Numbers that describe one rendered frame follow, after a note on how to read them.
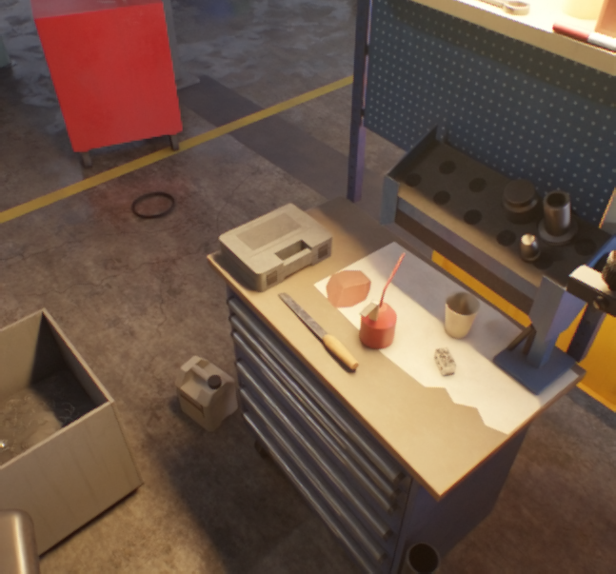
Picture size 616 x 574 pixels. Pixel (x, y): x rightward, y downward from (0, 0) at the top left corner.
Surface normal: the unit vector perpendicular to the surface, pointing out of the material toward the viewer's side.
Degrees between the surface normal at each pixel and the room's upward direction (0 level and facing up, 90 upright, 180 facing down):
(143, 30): 90
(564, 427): 0
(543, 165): 90
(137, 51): 90
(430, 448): 0
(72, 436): 90
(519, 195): 27
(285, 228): 0
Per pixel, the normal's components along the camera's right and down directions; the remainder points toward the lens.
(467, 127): -0.80, 0.40
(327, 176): 0.00, -0.74
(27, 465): 0.66, 0.51
